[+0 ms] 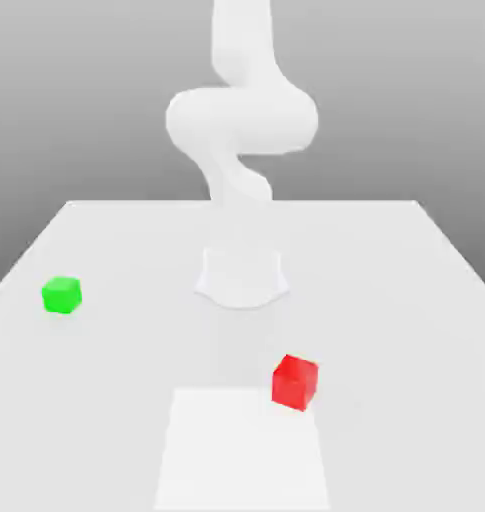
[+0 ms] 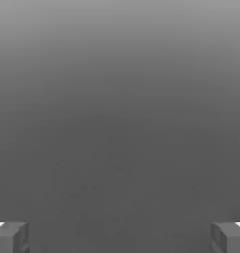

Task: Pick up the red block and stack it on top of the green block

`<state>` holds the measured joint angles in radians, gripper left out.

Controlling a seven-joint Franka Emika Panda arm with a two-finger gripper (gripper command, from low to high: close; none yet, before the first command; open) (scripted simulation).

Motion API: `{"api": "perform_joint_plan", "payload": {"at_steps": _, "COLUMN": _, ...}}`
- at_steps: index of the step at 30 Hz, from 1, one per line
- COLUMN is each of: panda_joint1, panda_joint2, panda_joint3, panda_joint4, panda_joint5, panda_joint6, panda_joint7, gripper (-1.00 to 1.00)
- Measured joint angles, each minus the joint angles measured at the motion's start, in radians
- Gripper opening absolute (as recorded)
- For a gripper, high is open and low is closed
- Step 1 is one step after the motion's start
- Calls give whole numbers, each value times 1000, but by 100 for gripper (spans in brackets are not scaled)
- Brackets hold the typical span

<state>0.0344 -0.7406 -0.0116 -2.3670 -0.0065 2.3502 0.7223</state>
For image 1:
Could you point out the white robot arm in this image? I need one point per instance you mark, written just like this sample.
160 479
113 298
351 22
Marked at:
242 120

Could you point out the small red cube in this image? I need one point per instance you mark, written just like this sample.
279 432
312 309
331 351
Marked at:
294 383

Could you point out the small green cube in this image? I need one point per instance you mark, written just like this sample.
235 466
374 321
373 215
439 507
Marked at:
61 295

